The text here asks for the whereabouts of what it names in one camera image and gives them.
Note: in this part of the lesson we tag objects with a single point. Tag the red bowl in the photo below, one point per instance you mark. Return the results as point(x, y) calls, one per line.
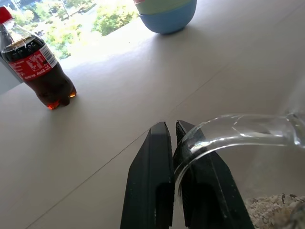
point(139, 1)

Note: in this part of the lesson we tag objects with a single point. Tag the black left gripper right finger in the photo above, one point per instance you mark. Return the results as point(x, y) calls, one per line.
point(209, 190)

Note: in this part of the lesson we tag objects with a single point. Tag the dry oatmeal flakes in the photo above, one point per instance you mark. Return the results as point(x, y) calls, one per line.
point(267, 212)

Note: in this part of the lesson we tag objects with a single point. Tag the blue bowl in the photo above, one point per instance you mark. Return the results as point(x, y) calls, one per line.
point(166, 21)

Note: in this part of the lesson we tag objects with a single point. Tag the cola bottle with red label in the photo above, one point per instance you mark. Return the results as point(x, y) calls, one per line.
point(35, 62)

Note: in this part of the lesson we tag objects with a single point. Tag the clear glass jar with oats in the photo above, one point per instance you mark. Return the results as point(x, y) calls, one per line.
point(238, 133)

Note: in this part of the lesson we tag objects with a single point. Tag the green bowl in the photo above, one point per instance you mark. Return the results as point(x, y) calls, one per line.
point(162, 7)

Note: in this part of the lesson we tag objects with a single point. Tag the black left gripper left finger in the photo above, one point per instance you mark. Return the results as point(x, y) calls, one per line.
point(147, 181)

